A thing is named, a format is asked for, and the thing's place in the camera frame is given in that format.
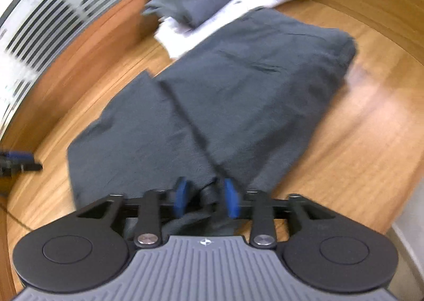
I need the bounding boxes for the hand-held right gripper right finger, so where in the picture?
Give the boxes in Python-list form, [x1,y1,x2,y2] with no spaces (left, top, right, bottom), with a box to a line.
[223,178,332,250]

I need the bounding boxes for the grey folded pants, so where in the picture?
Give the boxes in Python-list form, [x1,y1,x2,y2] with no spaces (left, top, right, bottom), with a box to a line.
[142,0,263,28]

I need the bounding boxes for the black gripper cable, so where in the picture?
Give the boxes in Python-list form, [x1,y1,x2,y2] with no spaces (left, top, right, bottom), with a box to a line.
[0,188,31,233]

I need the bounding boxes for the dark grey pants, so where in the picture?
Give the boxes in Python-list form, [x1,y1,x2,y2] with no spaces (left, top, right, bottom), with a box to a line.
[66,7,359,239]

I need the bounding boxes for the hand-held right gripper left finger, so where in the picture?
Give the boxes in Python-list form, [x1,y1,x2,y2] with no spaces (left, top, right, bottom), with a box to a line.
[78,177,192,249]

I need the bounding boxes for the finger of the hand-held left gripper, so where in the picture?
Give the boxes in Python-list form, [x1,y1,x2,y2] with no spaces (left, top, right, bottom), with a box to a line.
[0,161,44,177]
[0,151,34,162]

